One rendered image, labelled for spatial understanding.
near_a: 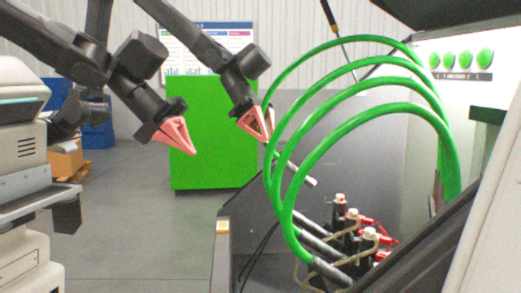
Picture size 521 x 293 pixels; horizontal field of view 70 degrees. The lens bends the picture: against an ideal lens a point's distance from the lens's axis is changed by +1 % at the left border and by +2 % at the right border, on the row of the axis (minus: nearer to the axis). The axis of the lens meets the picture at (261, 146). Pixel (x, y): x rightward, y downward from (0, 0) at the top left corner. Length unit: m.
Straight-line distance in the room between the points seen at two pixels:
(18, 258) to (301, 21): 6.49
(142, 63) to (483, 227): 0.55
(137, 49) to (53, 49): 0.13
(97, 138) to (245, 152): 3.55
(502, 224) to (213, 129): 3.67
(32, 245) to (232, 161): 3.01
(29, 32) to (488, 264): 0.67
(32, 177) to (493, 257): 1.03
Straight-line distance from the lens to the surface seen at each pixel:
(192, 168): 4.05
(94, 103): 1.18
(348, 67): 0.62
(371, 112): 0.47
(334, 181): 1.08
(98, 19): 1.17
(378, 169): 1.11
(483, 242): 0.41
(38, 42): 0.70
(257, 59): 0.86
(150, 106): 0.69
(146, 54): 0.67
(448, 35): 0.92
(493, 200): 0.41
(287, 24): 7.16
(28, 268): 1.24
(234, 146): 3.99
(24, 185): 1.14
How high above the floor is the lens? 1.36
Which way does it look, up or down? 12 degrees down
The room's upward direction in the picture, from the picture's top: straight up
